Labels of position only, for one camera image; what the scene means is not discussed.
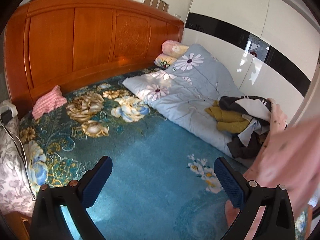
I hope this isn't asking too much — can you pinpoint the orange wooden headboard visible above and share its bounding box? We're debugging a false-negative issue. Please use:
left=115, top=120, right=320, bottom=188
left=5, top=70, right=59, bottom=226
left=4, top=0, right=184, bottom=117

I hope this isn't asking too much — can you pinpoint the teal floral bed blanket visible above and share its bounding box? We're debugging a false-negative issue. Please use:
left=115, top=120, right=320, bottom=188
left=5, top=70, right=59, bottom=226
left=20, top=67, right=245, bottom=239

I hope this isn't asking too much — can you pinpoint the mustard yellow garment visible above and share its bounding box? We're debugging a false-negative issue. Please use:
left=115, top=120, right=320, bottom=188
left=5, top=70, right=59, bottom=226
left=204, top=100, right=249, bottom=134

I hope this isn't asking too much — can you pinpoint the pink knitted cloth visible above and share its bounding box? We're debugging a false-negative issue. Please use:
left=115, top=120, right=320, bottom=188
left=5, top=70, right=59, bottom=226
left=32, top=85, right=67, bottom=120

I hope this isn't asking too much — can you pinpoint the black white striped jacket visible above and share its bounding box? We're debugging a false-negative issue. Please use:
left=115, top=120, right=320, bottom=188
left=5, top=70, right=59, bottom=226
left=219, top=96, right=271, bottom=126

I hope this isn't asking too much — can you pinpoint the dark grey garment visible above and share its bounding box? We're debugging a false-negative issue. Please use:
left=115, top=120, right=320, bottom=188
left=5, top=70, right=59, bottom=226
left=227, top=132, right=266, bottom=159

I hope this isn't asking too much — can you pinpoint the white black sliding wardrobe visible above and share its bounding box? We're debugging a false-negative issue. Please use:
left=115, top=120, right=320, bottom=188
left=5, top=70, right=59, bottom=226
left=183, top=0, right=319, bottom=118

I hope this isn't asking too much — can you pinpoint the pink floral pillow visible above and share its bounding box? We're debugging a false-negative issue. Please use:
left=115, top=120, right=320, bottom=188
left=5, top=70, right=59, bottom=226
left=154, top=53, right=177, bottom=69
left=162, top=40, right=189, bottom=58

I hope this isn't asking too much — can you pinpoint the white charging cable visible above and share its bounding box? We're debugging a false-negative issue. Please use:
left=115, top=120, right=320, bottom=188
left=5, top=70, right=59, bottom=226
left=0, top=121, right=37, bottom=202

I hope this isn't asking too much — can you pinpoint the light blue floral quilt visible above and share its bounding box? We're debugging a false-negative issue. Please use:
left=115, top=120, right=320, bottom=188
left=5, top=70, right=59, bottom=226
left=123, top=44, right=243, bottom=156

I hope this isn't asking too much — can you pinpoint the black charger adapter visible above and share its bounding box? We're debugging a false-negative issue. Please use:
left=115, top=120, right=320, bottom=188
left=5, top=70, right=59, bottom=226
left=1, top=109, right=13, bottom=125

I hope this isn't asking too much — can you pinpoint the grey floral cushion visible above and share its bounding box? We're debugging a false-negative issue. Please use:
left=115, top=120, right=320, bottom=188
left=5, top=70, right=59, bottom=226
left=1, top=100, right=35, bottom=217

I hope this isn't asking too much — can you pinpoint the white wall socket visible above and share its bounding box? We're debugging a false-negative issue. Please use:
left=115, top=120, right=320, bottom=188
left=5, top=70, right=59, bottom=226
left=174, top=14, right=181, bottom=20

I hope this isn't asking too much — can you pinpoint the row of picture frames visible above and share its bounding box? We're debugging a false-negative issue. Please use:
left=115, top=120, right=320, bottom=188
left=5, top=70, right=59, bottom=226
left=143, top=0, right=169, bottom=12

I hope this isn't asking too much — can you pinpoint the light blue shirt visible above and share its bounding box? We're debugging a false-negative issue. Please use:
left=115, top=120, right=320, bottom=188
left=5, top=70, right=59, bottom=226
left=238, top=118, right=270, bottom=147

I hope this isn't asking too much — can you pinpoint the pink fleece floral garment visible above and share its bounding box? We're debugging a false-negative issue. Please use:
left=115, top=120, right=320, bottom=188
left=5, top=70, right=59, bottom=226
left=224, top=97, right=320, bottom=240

